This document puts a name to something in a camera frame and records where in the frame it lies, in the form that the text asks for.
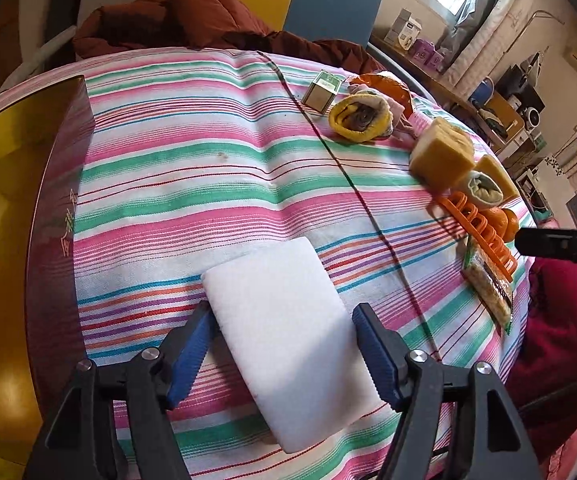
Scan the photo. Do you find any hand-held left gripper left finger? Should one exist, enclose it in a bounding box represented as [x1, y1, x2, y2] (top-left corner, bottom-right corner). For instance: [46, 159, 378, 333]
[23, 301, 219, 480]

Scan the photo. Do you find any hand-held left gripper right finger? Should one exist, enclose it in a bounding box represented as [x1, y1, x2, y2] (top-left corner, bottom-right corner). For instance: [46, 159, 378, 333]
[353, 303, 542, 480]

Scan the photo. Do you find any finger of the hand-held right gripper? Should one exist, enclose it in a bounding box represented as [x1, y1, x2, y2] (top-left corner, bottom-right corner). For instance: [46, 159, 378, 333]
[515, 227, 577, 266]

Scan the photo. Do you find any orange fruit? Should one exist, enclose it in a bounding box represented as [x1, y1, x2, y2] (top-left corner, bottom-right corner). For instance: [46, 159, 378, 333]
[485, 207, 509, 241]
[501, 208, 520, 239]

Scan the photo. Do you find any clear packet of grain bars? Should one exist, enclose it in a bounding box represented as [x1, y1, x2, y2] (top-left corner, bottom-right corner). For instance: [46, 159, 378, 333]
[461, 237, 515, 336]

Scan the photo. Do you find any white foam block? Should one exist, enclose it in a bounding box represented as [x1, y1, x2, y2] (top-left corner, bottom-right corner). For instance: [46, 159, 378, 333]
[201, 236, 384, 453]

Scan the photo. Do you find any white towel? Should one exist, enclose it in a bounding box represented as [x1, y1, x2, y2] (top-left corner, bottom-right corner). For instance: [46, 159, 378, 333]
[461, 171, 504, 208]

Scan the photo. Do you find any yellow sponge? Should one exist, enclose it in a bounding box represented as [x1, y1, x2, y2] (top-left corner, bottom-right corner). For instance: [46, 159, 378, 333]
[475, 155, 518, 206]
[409, 117, 475, 195]

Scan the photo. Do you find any orange plastic rack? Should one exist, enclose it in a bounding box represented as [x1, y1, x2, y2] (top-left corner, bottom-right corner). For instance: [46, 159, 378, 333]
[429, 192, 518, 281]

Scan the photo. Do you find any person's red clothing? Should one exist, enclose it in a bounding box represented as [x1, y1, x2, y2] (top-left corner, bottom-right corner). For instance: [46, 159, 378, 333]
[506, 255, 577, 466]

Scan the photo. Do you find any blue bucket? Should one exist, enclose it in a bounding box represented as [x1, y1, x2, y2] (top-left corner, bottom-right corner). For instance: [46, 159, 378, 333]
[469, 77, 494, 106]

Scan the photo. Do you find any wooden side desk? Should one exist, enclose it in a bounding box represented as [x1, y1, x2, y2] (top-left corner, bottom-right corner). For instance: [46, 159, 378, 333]
[369, 35, 537, 161]

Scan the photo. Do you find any pink cloth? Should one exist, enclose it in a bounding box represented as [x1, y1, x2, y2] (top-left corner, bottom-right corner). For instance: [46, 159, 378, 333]
[386, 100, 420, 139]

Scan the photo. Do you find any orange snack bag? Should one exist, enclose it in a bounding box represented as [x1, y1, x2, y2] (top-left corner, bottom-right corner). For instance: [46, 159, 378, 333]
[349, 72, 414, 116]

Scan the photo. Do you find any yellow rolled sock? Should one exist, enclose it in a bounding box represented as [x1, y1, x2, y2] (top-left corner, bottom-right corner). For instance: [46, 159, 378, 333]
[329, 92, 394, 145]

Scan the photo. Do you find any small green white carton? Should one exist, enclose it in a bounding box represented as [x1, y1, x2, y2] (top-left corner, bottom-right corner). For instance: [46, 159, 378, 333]
[302, 70, 342, 112]

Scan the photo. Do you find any blue yellow grey chair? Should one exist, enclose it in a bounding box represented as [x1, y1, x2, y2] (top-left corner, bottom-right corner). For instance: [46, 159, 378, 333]
[0, 0, 384, 91]

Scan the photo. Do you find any brown padded jacket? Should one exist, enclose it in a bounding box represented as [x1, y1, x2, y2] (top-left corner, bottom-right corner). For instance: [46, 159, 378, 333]
[73, 0, 384, 76]

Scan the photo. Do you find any thin black cable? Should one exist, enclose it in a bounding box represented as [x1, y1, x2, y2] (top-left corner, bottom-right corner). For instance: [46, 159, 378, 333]
[257, 50, 443, 362]

